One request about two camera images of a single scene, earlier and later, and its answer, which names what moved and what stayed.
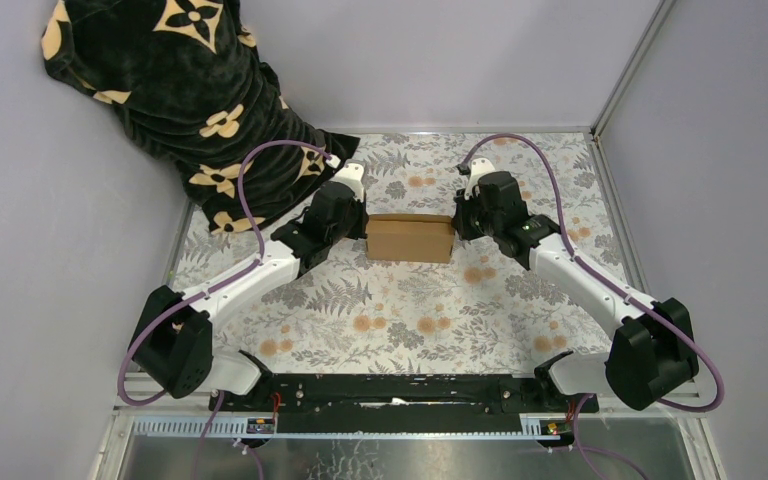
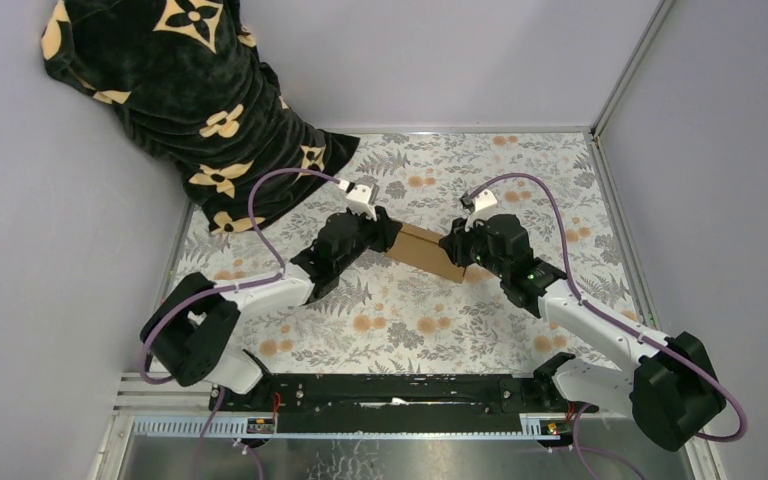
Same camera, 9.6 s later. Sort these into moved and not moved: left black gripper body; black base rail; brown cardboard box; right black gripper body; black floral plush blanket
Moved: right black gripper body; brown cardboard box; left black gripper body
Not moved: black floral plush blanket; black base rail
